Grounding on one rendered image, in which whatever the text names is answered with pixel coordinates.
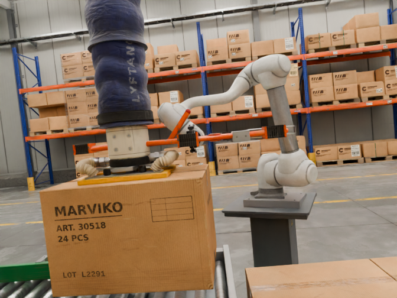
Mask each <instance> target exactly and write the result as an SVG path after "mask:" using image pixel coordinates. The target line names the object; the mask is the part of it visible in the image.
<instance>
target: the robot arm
mask: <svg viewBox="0 0 397 298"><path fill-rule="evenodd" d="M290 70H291V62H290V60H289V58H288V57H287V56H285V55H283V54H271V55H268V56H265V57H262V58H260V59H258V60H257V61H254V62H251V63H249V64H248V65H247V66H246V67H245V68H244V69H243V70H242V71H241V72H240V73H239V74H238V76H237V78H236V79H235V81H234V82H233V84H232V86H231V88H230V89H229V90H228V91H227V92H225V93H221V94H216V95H207V96H197V97H193V98H190V99H187V100H185V101H184V102H182V103H176V104H171V103H168V102H165V103H162V104H161V106H160V107H159V109H158V111H157V114H158V117H159V119H160V120H161V122H162V123H163V124H164V125H165V126H166V127H167V128H168V129H169V130H171V131H172V132H173V130H174V128H175V127H176V125H177V124H178V122H179V120H180V119H181V117H182V115H183V114H184V113H185V111H186V109H190V110H191V109H192V108H195V107H198V106H211V105H223V104H227V103H230V102H233V101H234V100H236V99H237V98H238V97H239V96H241V95H242V94H243V93H245V92H246V91H247V90H249V89H250V88H251V87H252V86H255V85H258V84H261V85H262V86H263V88H264V89H265V90H266V91H267V94H268V99H269V104H270V107H271V112H272V116H273V119H274V124H275V125H286V126H289V125H294V124H293V121H292V116H291V112H290V108H289V104H288V99H287V94H286V91H285V86H284V85H285V84H286V81H287V75H288V74H289V72H290ZM189 116H190V115H189ZM189 116H188V118H189ZM188 118H187V119H186V121H185V123H184V124H183V126H182V127H181V129H180V130H179V132H178V134H191V133H196V132H198V135H199V136H204V132H203V131H202V130H201V129H200V128H199V127H198V126H196V125H195V124H193V123H192V122H191V121H190V120H189V119H188ZM278 141H279V146H280V149H281V153H280V155H279V154H277V153H268V154H263V155H261V157H260V158H259V161H258V167H257V177H258V190H256V191H251V192H250V194H251V195H253V196H255V199H285V196H286V195H287V192H284V189H283V186H288V187H304V186H307V185H309V184H311V183H312V182H314V181H315V180H316V178H317V176H318V170H317V167H316V165H315V164H314V163H313V162H312V161H311V160H309V159H308V157H307V156H306V154H305V152H304V151H303V150H301V149H299V147H298V142H297V138H296V134H291V135H287V137H282V138H278ZM203 143H204V141H199V144H200V145H199V146H198V147H200V146H201V145H202V144H203ZM189 148H190V149H191V150H190V152H191V153H196V152H197V149H196V148H197V146H191V147H189Z"/></svg>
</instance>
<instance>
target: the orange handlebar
mask: <svg viewBox="0 0 397 298"><path fill-rule="evenodd" d="M249 135H250V137H255V136H262V135H265V132H264V130H260V131H250V134H249ZM231 138H233V135H232V133H228V134H221V133H218V132H217V134H212V133H211V134H209V135H205V136H198V141H209V142H213V141H221V140H223V139H231ZM168 144H177V138H175V139H167V140H155V141H147V142H146V146H147V147H149V146H156V145H168ZM106 150H108V145H107V144H106V145H94V146H92V147H91V151H106Z"/></svg>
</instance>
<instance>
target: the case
mask: <svg viewBox="0 0 397 298"><path fill-rule="evenodd" d="M87 177H89V176H88V175H87V176H84V177H81V178H78V179H75V180H72V181H69V182H66V183H62V184H59V185H56V186H53V187H50V188H48V189H44V190H41V191H39V193H40V202H41V211H42V216H43V225H44V234H45V243H46V248H47V257H48V266H49V271H50V280H51V289H52V294H53V297H66V296H90V295H103V294H127V293H150V292H164V291H187V290H211V289H213V287H214V272H215V263H216V248H217V243H216V231H215V224H214V213H213V201H212V194H211V183H210V170H209V165H208V164H204V165H196V166H184V167H176V169H175V170H174V171H171V174H170V175H169V176H168V177H167V178H160V179H148V180H135V181H128V182H115V183H103V184H90V185H83V186H78V184H77V181H79V180H81V179H85V178H87Z"/></svg>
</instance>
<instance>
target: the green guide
mask: <svg viewBox="0 0 397 298"><path fill-rule="evenodd" d="M44 260H45V261H44ZM42 261H44V262H42ZM45 279H50V271H49V266H48V257H47V255H44V256H43V257H41V258H40V259H39V260H37V261H36V262H34V263H22V264H8V265H0V283H7V282H15V281H30V280H45Z"/></svg>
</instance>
